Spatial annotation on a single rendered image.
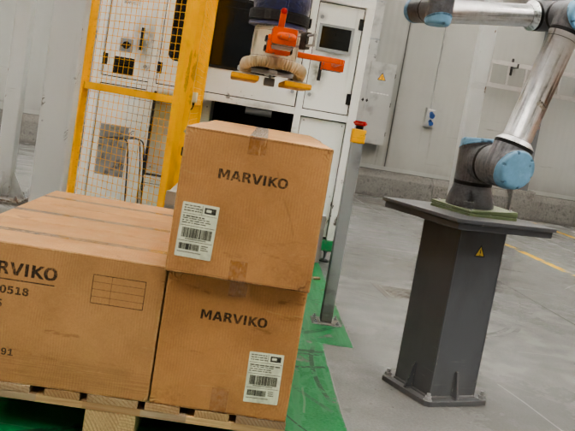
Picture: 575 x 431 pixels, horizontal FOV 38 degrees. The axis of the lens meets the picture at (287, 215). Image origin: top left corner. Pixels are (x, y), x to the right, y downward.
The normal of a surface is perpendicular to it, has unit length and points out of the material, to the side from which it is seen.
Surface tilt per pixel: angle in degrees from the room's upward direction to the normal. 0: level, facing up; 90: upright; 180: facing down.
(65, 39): 90
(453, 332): 90
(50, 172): 90
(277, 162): 90
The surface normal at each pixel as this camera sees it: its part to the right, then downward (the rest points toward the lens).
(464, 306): 0.46, 0.18
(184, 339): 0.04, 0.13
